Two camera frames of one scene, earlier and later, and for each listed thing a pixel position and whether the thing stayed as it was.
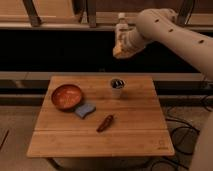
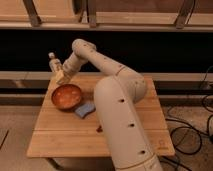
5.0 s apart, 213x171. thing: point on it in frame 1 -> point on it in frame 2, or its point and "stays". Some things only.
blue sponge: x=84 y=109 stays
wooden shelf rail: x=95 y=15 stays
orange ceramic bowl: x=66 y=97 stays
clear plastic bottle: x=121 y=29 -> x=54 y=63
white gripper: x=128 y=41 -> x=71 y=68
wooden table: x=138 y=128 stays
